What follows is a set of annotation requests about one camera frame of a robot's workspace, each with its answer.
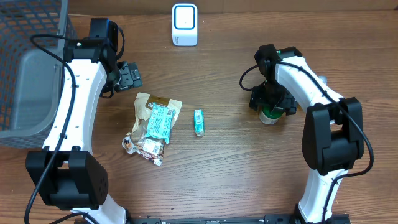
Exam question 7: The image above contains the brown snack wrapper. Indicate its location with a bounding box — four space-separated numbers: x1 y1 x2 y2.
121 93 182 166

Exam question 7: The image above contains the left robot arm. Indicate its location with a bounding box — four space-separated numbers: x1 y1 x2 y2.
25 18 142 223

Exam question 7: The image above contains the yellow dish soap bottle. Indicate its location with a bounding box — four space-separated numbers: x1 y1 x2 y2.
319 75 328 85

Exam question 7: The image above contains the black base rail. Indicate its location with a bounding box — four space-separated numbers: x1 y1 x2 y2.
74 213 352 224

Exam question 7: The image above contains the teal tissue pack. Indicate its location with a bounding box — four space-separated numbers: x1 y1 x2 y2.
194 109 205 136

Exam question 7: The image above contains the grey plastic mesh basket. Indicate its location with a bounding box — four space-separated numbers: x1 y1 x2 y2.
1 0 77 148

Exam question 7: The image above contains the white barcode scanner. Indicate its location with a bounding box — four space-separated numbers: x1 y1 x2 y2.
172 3 198 47

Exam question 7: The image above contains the green lid jar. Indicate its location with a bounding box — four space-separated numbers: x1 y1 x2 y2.
259 106 284 125

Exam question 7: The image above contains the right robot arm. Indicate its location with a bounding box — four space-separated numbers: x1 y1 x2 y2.
249 44 364 223

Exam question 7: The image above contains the teal snack packet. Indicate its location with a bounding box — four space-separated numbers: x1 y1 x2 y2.
145 103 175 144

